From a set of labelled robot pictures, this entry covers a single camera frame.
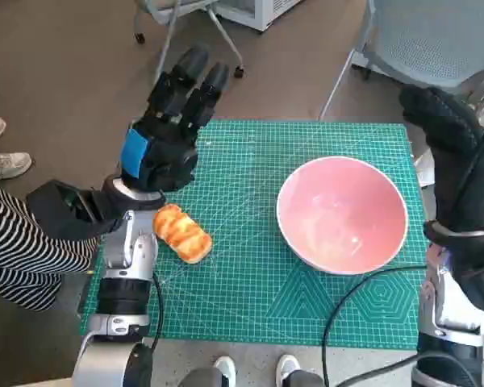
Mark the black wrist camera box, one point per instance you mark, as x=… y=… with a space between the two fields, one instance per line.
x=56 y=209
x=480 y=282

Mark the pink bowl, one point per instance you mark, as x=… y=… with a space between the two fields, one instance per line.
x=339 y=209

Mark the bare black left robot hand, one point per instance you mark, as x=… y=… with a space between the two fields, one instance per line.
x=165 y=161

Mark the blue-grey mesh chair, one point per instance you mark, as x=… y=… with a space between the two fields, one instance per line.
x=419 y=36

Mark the grey leg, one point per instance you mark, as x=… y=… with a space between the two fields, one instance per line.
x=306 y=381
x=201 y=379

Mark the long twisted toy bread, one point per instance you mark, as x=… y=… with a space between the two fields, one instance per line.
x=181 y=234

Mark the white shoe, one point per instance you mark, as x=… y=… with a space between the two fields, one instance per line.
x=287 y=367
x=224 y=369

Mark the person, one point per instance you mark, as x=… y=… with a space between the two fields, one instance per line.
x=16 y=250

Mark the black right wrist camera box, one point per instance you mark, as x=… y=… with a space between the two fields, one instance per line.
x=480 y=282

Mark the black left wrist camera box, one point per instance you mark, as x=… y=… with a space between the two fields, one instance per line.
x=56 y=209

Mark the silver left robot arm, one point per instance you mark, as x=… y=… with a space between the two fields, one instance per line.
x=129 y=250

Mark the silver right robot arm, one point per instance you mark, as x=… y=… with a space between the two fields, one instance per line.
x=439 y=298

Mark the green cutting mat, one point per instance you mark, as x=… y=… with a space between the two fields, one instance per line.
x=242 y=161

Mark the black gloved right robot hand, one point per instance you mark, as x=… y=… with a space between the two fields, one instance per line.
x=460 y=173

